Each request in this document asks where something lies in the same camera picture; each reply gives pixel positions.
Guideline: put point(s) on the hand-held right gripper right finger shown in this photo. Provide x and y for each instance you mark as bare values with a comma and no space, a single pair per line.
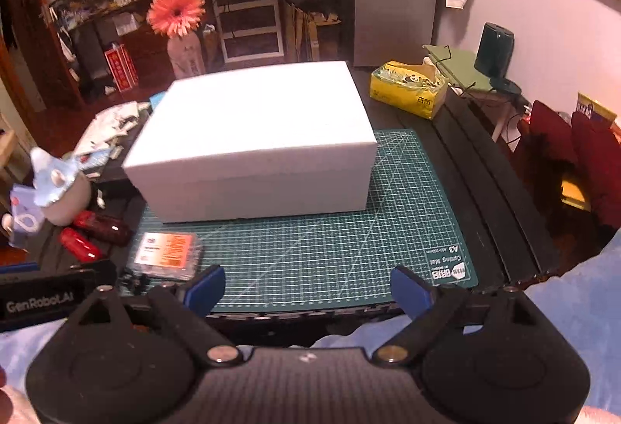
410,290

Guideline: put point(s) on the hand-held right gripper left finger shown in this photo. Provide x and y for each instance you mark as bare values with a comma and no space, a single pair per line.
208,290

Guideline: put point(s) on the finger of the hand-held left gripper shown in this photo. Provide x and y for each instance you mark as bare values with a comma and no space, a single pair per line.
135,284

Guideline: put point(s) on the white cardboard box lid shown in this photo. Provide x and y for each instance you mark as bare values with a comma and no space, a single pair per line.
252,138

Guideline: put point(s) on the clear plastic box orange label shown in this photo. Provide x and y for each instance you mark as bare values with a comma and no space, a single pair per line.
165,254

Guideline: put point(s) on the bright red cosmetic bottle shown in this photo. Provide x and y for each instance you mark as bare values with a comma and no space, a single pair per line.
80,244

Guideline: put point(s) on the blue pouch with red label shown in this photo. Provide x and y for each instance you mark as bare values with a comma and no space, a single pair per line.
24,215

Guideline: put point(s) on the green cutting mat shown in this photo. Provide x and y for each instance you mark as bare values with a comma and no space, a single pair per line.
315,254

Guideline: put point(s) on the plum blossom painting card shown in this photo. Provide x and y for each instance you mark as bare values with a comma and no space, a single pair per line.
111,128

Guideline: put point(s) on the person's right leg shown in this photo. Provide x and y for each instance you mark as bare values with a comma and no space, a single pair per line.
582,288

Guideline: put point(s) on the small blue card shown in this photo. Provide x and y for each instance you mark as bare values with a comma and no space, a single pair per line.
157,100

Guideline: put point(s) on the yellow tissue pack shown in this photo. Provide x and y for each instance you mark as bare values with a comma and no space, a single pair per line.
407,87

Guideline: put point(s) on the dark red cushion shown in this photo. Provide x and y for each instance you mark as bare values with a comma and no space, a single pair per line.
548,133
596,162

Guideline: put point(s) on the red carton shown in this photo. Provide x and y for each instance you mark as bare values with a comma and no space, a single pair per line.
121,67

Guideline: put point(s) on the small green side table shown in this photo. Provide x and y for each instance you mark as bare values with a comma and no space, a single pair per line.
465,65

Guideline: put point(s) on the tea bottle vase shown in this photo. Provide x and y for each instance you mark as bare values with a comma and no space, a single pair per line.
187,58

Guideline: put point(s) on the black computer desk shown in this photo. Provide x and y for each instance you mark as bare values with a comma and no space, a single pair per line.
97,46

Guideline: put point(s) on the black speaker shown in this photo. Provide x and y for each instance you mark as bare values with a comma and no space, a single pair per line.
494,50

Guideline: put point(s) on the pink gerbera flower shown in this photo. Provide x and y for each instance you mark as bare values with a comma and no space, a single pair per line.
175,12

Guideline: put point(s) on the white drawer unit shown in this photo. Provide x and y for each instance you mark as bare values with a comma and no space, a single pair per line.
247,16

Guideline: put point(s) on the flattened cardboard stack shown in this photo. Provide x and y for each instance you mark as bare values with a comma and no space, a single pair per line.
308,31

